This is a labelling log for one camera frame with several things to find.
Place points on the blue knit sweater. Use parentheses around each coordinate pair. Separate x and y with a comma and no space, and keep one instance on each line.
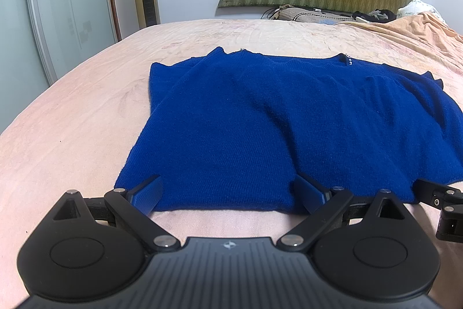
(282,128)

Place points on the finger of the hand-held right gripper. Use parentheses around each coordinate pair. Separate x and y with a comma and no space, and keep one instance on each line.
(432,190)

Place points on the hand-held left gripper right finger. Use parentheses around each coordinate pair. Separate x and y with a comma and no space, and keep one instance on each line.
(308,195)

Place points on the white flowered wardrobe door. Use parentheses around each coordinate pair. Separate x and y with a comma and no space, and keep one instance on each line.
(54,5)

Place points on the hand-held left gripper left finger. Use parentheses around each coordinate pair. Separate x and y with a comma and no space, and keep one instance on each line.
(149,196)

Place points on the black cloth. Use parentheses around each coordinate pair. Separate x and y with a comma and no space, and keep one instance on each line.
(374,15)

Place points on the white crumpled cloth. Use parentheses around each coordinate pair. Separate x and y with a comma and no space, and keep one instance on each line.
(417,8)

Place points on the beige patterned pillow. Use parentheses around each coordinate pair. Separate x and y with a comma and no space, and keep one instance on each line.
(311,14)

